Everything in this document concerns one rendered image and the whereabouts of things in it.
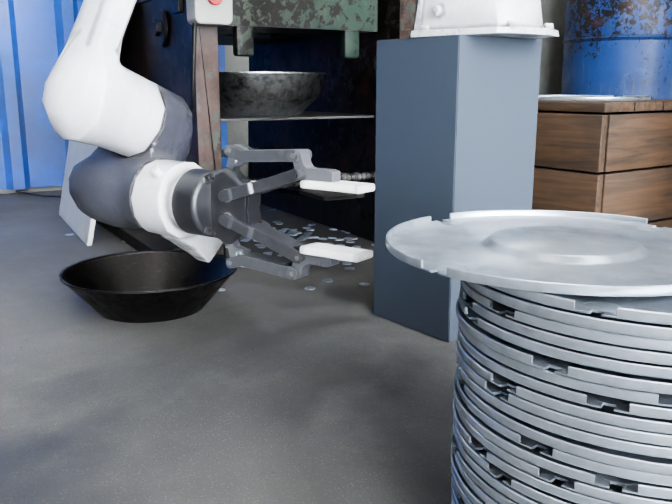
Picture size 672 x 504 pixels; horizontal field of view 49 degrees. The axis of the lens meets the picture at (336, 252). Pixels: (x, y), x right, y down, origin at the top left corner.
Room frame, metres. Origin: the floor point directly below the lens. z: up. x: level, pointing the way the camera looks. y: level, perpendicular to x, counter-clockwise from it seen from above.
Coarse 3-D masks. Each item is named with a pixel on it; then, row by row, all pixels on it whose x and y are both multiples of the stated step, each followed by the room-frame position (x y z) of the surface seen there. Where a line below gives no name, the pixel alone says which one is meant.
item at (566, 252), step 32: (416, 224) 0.68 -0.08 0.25; (480, 224) 0.69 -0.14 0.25; (512, 224) 0.69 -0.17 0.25; (544, 224) 0.69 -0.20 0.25; (576, 224) 0.69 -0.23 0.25; (608, 224) 0.69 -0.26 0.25; (640, 224) 0.69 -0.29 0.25; (416, 256) 0.55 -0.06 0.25; (448, 256) 0.55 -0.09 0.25; (480, 256) 0.55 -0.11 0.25; (512, 256) 0.55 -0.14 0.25; (544, 256) 0.54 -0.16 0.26; (576, 256) 0.53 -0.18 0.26; (608, 256) 0.53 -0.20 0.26; (640, 256) 0.55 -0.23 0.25; (512, 288) 0.47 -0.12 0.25; (544, 288) 0.46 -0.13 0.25; (576, 288) 0.45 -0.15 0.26; (608, 288) 0.45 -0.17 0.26; (640, 288) 0.45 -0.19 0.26
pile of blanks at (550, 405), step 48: (480, 288) 0.51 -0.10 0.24; (480, 336) 0.50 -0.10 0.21; (528, 336) 0.47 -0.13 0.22; (576, 336) 0.44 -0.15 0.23; (624, 336) 0.42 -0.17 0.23; (480, 384) 0.51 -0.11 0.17; (528, 384) 0.46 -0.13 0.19; (576, 384) 0.44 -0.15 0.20; (624, 384) 0.42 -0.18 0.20; (480, 432) 0.50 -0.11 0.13; (528, 432) 0.46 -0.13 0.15; (576, 432) 0.44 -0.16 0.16; (624, 432) 0.42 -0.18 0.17; (480, 480) 0.50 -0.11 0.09; (528, 480) 0.46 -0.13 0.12; (576, 480) 0.45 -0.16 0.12; (624, 480) 0.43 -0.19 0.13
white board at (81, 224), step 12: (120, 48) 1.80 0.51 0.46; (72, 144) 2.15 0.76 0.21; (84, 144) 1.98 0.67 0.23; (72, 156) 2.12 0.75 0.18; (84, 156) 1.95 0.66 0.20; (72, 168) 2.09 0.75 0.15; (60, 204) 2.19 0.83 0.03; (72, 204) 2.01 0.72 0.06; (72, 216) 1.98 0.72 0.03; (84, 216) 1.83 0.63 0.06; (72, 228) 1.95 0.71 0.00; (84, 228) 1.81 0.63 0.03; (84, 240) 1.79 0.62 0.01
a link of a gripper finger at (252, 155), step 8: (240, 144) 0.80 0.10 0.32; (232, 152) 0.78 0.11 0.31; (240, 152) 0.78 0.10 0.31; (248, 152) 0.77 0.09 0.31; (256, 152) 0.76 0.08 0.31; (264, 152) 0.76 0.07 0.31; (272, 152) 0.75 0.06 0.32; (280, 152) 0.75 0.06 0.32; (288, 152) 0.74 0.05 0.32; (296, 152) 0.73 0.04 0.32; (240, 160) 0.78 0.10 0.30; (248, 160) 0.77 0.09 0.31; (256, 160) 0.76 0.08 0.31; (264, 160) 0.76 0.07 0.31; (272, 160) 0.75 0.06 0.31; (280, 160) 0.75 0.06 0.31; (288, 160) 0.74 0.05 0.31; (296, 160) 0.74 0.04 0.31
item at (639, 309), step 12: (504, 288) 0.48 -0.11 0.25; (540, 300) 0.46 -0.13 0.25; (552, 300) 0.45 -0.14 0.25; (564, 300) 0.45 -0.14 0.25; (576, 300) 0.46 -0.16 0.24; (588, 300) 0.46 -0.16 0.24; (600, 300) 0.46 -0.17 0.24; (612, 300) 0.46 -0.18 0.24; (624, 300) 0.46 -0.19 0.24; (636, 300) 0.46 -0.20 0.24; (648, 300) 0.46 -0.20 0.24; (660, 300) 0.46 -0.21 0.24; (588, 312) 0.44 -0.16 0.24; (612, 312) 0.44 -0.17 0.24; (624, 312) 0.43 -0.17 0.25; (636, 312) 0.42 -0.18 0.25; (648, 312) 0.42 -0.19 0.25; (660, 312) 0.42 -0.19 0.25
